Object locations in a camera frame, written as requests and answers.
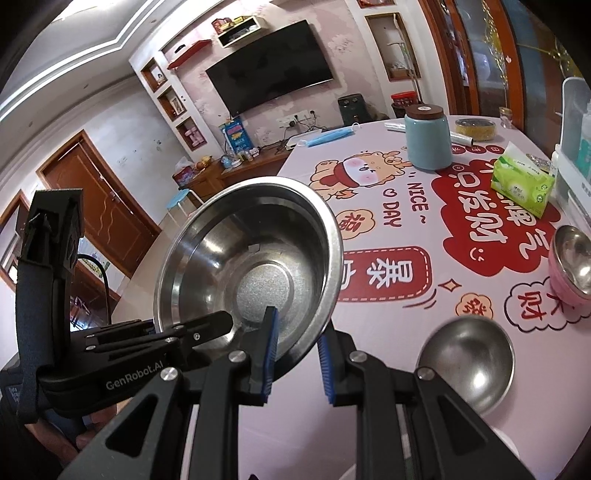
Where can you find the person's left hand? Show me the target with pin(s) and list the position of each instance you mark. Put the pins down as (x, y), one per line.
(92, 431)

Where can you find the blue stool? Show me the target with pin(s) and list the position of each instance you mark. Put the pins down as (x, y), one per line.
(182, 197)

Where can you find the silver foil packet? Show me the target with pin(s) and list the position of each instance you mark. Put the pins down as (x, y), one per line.
(538, 164)

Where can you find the green tissue pack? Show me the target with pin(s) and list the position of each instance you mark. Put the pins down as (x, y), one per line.
(521, 184)

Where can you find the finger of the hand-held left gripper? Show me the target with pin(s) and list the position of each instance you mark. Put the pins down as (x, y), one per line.
(120, 328)
(203, 330)

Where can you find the wooden television cabinet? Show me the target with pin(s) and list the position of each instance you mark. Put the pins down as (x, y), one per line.
(244, 168)

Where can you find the red wall shelf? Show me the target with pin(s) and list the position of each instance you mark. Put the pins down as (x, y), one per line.
(194, 48)

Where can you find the teal canister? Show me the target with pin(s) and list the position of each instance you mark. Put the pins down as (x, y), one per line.
(427, 143)

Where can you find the small steel bowl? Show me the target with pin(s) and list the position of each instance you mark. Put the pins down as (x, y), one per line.
(466, 360)

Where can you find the red tissue box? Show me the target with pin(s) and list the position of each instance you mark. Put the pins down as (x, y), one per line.
(184, 175)

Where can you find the wide-rimmed steel bowl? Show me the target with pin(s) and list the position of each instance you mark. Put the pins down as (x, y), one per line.
(258, 240)

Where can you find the black television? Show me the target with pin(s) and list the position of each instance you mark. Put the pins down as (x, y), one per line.
(268, 69)

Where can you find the round yellow tin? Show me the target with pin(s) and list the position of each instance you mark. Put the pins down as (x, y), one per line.
(475, 131)

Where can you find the pink bowl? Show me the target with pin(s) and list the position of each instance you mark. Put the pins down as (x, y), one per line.
(572, 258)

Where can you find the printed pink tablecloth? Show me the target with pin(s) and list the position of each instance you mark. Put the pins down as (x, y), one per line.
(392, 286)

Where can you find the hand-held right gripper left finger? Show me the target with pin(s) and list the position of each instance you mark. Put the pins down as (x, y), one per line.
(270, 350)

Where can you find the wall niche shelf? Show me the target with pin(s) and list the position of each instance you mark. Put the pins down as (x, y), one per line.
(392, 46)

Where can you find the wall poster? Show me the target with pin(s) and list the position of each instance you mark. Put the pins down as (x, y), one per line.
(94, 265)

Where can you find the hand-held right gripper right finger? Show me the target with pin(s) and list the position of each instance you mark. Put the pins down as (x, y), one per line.
(325, 369)

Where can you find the white wall shelf box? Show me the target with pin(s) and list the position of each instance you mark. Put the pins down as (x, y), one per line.
(240, 39)

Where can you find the blue printed box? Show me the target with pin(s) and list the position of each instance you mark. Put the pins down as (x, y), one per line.
(238, 136)

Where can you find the white wall shelf unit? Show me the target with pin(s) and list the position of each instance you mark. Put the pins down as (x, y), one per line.
(159, 87)

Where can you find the small glass jar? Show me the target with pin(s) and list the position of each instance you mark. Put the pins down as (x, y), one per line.
(506, 120)

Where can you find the white plastic container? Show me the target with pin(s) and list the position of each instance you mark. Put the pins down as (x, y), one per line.
(577, 138)

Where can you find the wooden framed glass door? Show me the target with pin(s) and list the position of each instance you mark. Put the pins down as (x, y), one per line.
(466, 55)

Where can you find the white router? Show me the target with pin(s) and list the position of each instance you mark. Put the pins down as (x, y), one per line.
(300, 141)

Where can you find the blue face mask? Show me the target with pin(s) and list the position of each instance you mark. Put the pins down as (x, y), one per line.
(330, 135)

